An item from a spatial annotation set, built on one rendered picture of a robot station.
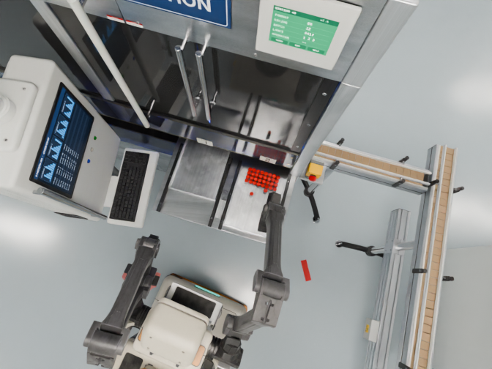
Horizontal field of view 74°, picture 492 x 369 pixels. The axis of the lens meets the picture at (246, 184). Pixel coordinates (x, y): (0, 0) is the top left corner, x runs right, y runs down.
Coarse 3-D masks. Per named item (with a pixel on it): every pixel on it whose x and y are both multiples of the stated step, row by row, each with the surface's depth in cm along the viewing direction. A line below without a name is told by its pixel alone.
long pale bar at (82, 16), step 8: (72, 0) 82; (80, 0) 85; (72, 8) 84; (80, 8) 84; (80, 16) 86; (88, 24) 89; (88, 32) 92; (96, 32) 94; (96, 40) 95; (104, 48) 100; (104, 56) 102; (112, 64) 107; (112, 72) 111; (120, 80) 115; (128, 88) 123; (128, 96) 126; (136, 104) 133; (136, 112) 138; (144, 120) 146
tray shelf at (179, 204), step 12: (240, 156) 184; (168, 168) 180; (240, 168) 182; (252, 168) 182; (264, 168) 182; (276, 168) 183; (288, 168) 183; (228, 180) 180; (168, 192) 177; (180, 192) 177; (228, 192) 178; (288, 192) 180; (156, 204) 175; (168, 204) 175; (180, 204) 176; (192, 204) 176; (204, 204) 176; (288, 204) 178; (180, 216) 174; (192, 216) 174; (204, 216) 174; (216, 228) 173; (228, 228) 173; (264, 240) 172
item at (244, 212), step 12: (240, 180) 180; (240, 192) 178; (276, 192) 179; (240, 204) 176; (252, 204) 177; (228, 216) 175; (240, 216) 175; (252, 216) 175; (240, 228) 170; (252, 228) 173
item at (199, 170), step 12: (192, 144) 184; (204, 144) 185; (180, 156) 180; (192, 156) 183; (204, 156) 183; (216, 156) 183; (228, 156) 180; (180, 168) 180; (192, 168) 181; (204, 168) 181; (216, 168) 181; (180, 180) 179; (192, 180) 179; (204, 180) 179; (216, 180) 179; (192, 192) 177; (204, 192) 178; (216, 192) 178
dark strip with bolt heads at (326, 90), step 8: (328, 80) 94; (320, 88) 99; (328, 88) 98; (320, 96) 103; (328, 96) 102; (312, 104) 109; (320, 104) 107; (312, 112) 113; (320, 112) 112; (304, 120) 121; (312, 120) 119; (304, 128) 126; (312, 128) 124; (304, 136) 133; (296, 144) 142
